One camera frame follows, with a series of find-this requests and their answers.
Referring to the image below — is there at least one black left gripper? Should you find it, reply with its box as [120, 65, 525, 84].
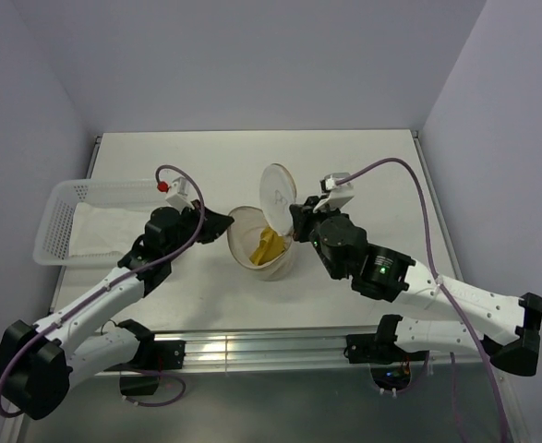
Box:
[165, 198, 233, 261]

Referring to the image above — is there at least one yellow bra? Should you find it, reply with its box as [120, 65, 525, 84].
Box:
[249, 226, 286, 266]

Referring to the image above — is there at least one white bra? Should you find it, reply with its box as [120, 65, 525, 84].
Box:
[68, 203, 150, 257]

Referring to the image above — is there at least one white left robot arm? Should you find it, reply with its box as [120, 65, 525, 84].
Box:
[0, 205, 235, 420]

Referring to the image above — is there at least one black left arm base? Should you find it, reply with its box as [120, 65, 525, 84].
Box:
[116, 340, 187, 407]

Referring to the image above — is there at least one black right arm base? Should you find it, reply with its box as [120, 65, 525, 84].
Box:
[343, 334, 428, 365]

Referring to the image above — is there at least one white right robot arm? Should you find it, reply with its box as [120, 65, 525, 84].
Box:
[289, 197, 542, 377]

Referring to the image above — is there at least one white plastic laundry basket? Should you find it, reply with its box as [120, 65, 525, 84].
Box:
[32, 179, 165, 268]

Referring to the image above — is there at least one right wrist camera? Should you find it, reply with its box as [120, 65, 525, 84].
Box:
[313, 173, 355, 212]

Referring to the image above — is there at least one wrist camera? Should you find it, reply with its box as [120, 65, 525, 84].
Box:
[313, 173, 355, 212]
[165, 177, 193, 212]

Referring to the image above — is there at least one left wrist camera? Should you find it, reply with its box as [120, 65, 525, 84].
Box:
[165, 177, 193, 212]

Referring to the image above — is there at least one aluminium mounting rail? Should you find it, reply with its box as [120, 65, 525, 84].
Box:
[153, 318, 477, 372]

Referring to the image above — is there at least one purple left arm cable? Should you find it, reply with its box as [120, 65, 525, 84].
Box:
[0, 164, 206, 420]

